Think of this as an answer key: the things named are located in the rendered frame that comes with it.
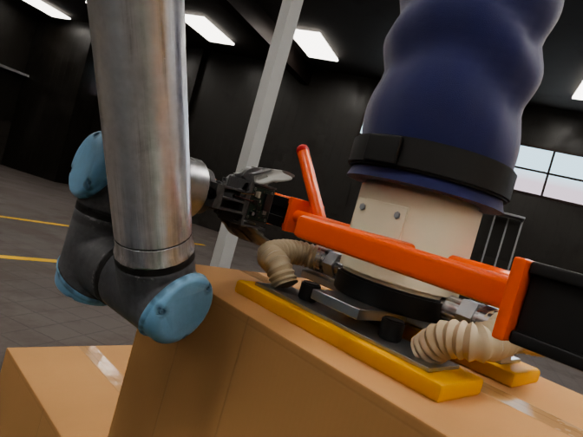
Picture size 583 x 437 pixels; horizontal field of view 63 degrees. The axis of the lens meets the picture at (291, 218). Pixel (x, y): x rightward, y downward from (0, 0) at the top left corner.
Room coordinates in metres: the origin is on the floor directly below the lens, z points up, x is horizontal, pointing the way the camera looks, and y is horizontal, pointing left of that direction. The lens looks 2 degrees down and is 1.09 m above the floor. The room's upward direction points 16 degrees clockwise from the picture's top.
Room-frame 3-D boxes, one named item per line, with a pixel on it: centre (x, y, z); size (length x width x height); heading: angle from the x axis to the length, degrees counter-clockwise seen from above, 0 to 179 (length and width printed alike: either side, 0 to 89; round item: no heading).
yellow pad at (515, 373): (0.74, -0.24, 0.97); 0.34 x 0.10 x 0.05; 44
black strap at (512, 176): (0.67, -0.17, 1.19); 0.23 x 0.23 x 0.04
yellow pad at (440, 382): (0.61, -0.10, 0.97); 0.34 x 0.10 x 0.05; 44
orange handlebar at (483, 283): (0.73, 0.06, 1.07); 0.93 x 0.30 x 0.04; 44
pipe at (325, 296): (0.68, -0.17, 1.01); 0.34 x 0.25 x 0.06; 44
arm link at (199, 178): (0.70, 0.17, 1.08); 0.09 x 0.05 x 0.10; 44
